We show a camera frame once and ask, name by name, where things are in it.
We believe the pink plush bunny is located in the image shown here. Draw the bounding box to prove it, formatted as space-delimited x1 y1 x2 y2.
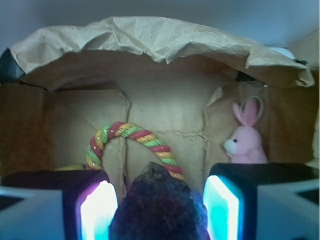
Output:
223 96 268 164

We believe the dark brown rock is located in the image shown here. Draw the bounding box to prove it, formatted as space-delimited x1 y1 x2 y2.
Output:
108 162 210 240

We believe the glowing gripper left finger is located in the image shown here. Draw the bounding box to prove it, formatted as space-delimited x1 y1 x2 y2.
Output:
0 170 118 240

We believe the brown paper bag box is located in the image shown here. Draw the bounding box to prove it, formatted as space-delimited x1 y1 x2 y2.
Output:
0 16 316 201

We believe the multicolour twisted rope toy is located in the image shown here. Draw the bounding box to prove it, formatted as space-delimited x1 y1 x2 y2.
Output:
85 121 186 182

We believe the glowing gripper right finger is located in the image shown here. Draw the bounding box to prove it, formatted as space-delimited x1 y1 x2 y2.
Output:
203 163 320 240

